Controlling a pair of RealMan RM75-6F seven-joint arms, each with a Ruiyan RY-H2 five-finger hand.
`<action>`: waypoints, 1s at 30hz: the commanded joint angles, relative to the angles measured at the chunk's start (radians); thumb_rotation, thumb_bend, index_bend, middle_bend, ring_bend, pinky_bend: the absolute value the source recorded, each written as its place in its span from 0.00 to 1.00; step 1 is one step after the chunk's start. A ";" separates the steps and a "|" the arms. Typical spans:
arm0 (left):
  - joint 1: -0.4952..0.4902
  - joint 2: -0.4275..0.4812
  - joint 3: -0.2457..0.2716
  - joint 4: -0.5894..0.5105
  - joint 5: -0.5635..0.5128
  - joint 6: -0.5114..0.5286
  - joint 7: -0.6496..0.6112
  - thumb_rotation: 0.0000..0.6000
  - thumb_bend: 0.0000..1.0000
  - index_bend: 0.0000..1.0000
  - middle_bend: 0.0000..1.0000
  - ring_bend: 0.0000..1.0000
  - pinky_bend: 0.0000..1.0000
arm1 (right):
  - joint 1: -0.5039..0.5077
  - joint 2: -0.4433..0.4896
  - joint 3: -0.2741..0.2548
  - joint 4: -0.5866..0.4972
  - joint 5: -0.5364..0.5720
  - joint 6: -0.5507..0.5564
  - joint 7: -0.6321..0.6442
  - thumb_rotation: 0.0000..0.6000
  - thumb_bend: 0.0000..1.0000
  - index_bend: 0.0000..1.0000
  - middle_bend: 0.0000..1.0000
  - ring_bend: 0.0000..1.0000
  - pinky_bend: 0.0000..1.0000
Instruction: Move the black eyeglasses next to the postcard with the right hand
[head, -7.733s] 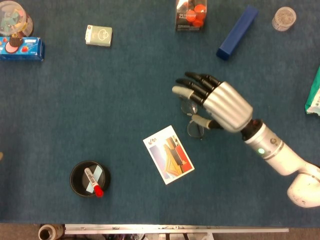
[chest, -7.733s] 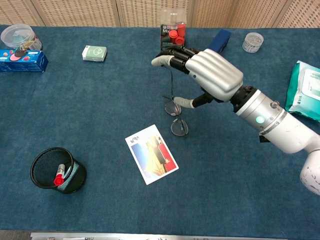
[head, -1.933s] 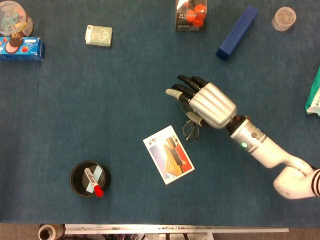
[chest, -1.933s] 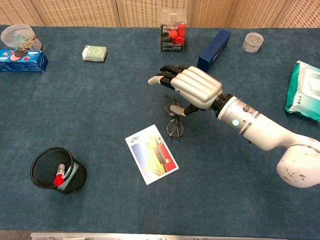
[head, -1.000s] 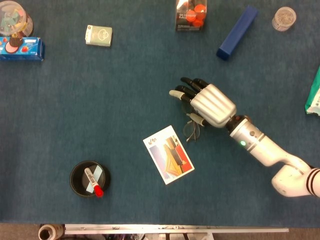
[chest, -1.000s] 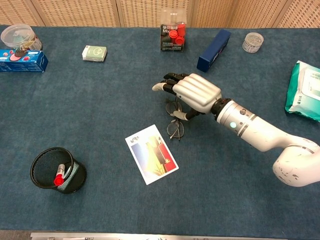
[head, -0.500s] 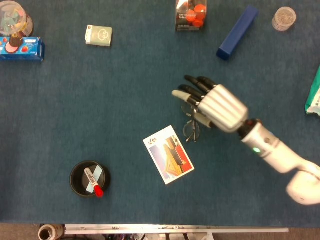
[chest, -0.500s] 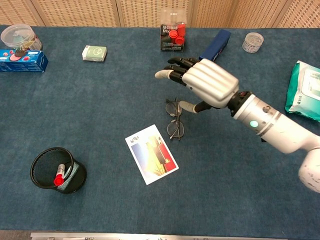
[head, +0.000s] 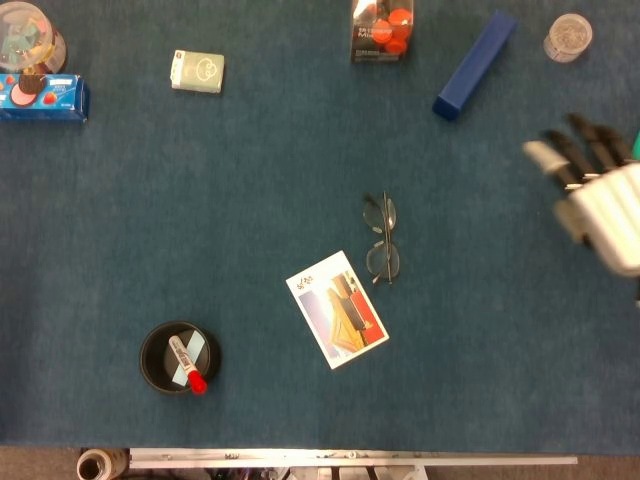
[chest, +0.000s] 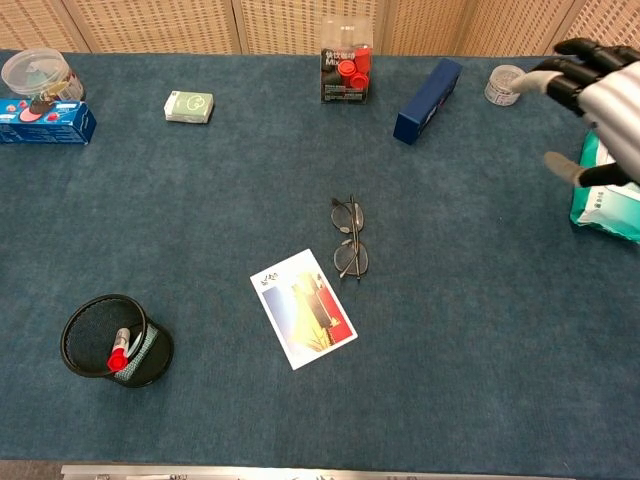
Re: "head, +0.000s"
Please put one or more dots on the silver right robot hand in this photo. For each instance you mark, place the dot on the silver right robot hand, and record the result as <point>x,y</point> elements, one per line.
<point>610,210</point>

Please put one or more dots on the thin metal eyeglasses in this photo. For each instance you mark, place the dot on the thin metal eyeglasses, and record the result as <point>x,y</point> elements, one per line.
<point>379,260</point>

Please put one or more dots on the green wet wipes pack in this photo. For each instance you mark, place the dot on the green wet wipes pack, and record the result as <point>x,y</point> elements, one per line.
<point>637,145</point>

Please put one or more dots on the small clear round container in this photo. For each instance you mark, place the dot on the small clear round container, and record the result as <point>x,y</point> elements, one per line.
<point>567,37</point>

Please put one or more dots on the long dark blue box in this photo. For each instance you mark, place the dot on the long dark blue box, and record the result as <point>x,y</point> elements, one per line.
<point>475,65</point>

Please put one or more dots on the clear box with red cups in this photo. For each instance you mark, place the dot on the clear box with red cups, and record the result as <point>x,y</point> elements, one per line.
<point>382,35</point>

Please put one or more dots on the picture postcard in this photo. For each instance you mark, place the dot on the picture postcard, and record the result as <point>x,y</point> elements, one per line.
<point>340,310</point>

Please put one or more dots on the blue felt table cover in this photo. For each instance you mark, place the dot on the blue felt table cover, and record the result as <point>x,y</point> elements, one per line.
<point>200,200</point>

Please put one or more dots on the light blue flat strip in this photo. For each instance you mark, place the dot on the light blue flat strip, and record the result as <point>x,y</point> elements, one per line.
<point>197,345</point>

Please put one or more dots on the pale green card box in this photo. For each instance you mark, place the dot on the pale green card box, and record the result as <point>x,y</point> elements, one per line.
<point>197,72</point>

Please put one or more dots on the red-capped marker pen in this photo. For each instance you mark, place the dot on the red-capped marker pen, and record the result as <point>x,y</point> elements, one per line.
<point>185,360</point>

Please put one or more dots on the black mesh pen holder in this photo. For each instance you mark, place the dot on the black mesh pen holder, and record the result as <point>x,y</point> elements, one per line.
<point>150,360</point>

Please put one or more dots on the brown tape roll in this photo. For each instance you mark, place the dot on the brown tape roll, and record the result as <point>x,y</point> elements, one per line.
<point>115,462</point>

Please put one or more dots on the blue cookie box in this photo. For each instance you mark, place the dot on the blue cookie box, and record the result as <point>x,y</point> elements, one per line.
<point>65,100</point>

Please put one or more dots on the clear plastic jar with clips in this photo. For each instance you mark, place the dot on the clear plastic jar with clips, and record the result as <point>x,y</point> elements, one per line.
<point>25,40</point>

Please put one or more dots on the aluminium rail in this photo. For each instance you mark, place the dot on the aluminium rail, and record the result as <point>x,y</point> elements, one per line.
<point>350,457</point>

